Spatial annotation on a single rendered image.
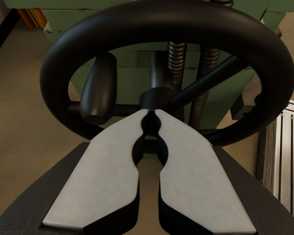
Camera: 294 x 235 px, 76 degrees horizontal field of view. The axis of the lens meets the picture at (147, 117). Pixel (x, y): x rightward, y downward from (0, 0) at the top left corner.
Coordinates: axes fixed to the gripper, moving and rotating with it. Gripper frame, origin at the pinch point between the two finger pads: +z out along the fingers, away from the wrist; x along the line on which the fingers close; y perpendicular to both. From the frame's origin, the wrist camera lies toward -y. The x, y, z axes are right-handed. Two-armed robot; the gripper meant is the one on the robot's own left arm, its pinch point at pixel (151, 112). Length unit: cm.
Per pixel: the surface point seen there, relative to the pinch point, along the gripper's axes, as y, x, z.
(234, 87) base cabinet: 11.7, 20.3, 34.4
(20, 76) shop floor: 39, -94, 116
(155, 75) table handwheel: 2.5, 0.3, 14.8
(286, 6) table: -5.8, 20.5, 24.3
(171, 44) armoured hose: -1.9, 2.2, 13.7
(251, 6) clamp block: -5.9, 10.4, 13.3
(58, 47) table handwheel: -3.0, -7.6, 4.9
